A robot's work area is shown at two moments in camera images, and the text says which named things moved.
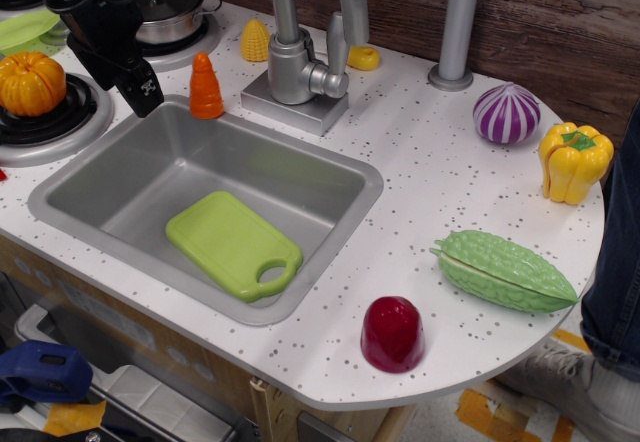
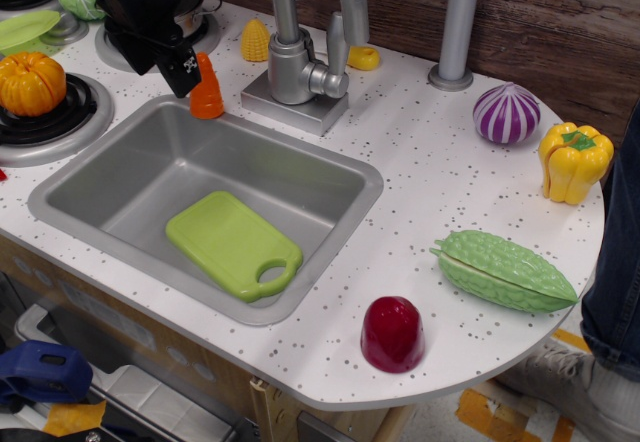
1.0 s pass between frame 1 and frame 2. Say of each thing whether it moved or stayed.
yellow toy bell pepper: stayed
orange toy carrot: stayed
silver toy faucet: stayed
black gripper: moved
